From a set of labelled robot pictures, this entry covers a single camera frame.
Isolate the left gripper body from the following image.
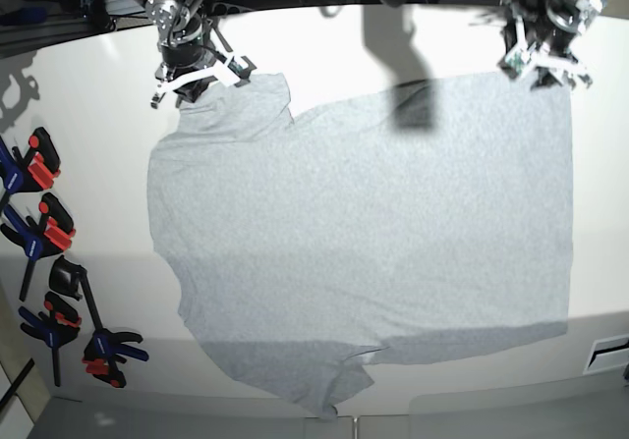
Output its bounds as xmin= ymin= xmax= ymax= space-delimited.
xmin=501 ymin=0 xmax=589 ymax=74

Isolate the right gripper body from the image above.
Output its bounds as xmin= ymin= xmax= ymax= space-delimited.
xmin=155 ymin=14 xmax=216 ymax=82

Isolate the grey T-shirt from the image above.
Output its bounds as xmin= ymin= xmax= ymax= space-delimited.
xmin=146 ymin=73 xmax=573 ymax=418

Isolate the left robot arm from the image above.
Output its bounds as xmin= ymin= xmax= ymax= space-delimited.
xmin=499 ymin=0 xmax=607 ymax=88

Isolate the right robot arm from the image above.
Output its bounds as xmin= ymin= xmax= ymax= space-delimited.
xmin=134 ymin=0 xmax=214 ymax=86

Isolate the top blue red bar clamp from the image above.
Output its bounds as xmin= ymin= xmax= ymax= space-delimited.
xmin=1 ymin=127 xmax=61 ymax=210

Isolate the blue red bar clamp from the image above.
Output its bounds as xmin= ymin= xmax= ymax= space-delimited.
xmin=1 ymin=192 xmax=76 ymax=302
xmin=1 ymin=127 xmax=61 ymax=210
xmin=18 ymin=291 xmax=82 ymax=387

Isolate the lower blue red bar clamp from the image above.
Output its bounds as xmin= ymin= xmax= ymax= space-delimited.
xmin=18 ymin=291 xmax=82 ymax=387

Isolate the long black bar clamp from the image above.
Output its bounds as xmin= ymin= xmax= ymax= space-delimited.
xmin=49 ymin=256 xmax=149 ymax=389

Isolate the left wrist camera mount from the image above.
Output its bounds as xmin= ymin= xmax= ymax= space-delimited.
xmin=498 ymin=1 xmax=596 ymax=89

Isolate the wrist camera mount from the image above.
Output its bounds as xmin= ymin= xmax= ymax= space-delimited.
xmin=498 ymin=1 xmax=596 ymax=89
xmin=150 ymin=53 xmax=257 ymax=109

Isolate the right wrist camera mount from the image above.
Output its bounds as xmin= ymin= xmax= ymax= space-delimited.
xmin=150 ymin=53 xmax=257 ymax=109

